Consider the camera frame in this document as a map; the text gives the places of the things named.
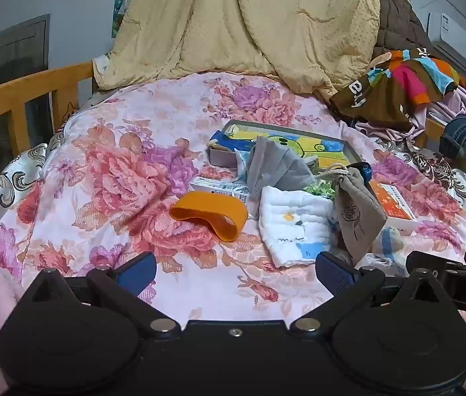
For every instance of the grey door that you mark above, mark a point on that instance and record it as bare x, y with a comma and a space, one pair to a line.
10, 49

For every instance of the green packet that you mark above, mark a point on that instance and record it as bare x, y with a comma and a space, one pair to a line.
321, 187

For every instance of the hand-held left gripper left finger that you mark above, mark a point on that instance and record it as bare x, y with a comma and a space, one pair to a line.
138, 273

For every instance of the grey face mask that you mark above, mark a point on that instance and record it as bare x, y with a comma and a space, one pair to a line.
274, 165

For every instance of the brown colourful printed garment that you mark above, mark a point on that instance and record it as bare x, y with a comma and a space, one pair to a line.
381, 95

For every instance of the black sock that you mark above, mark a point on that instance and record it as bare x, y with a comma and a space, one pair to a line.
363, 171

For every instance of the orange headband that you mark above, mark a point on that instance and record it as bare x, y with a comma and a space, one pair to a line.
212, 206

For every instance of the cartoon print towel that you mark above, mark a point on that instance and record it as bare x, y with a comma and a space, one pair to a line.
299, 142

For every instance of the yellow quilt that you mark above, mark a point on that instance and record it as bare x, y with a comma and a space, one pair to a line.
237, 29

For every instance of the wooden bed frame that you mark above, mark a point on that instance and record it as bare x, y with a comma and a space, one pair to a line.
31, 86

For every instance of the white air conditioner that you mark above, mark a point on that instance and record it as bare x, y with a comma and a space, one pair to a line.
455, 29

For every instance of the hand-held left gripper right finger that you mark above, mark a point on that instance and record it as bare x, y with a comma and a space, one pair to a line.
334, 275

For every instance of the brown padded jacket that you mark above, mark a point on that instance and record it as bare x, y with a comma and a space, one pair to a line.
398, 20

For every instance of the small grey box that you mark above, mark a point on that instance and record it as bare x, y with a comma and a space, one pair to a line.
222, 157

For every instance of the teal wall poster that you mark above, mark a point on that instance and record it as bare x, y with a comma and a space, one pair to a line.
119, 4

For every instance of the teal and white packet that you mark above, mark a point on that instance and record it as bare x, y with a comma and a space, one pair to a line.
242, 161

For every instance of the orange and white medicine box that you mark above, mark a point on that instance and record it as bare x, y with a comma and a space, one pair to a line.
394, 206

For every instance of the white gauze towel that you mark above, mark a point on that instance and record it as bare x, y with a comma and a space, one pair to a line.
290, 222

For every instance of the pink floral bed sheet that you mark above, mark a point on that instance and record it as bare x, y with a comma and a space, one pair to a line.
134, 132

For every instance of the grey tin box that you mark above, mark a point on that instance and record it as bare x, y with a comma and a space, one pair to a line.
354, 154

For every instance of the white sock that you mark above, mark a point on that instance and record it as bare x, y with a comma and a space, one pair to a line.
389, 243

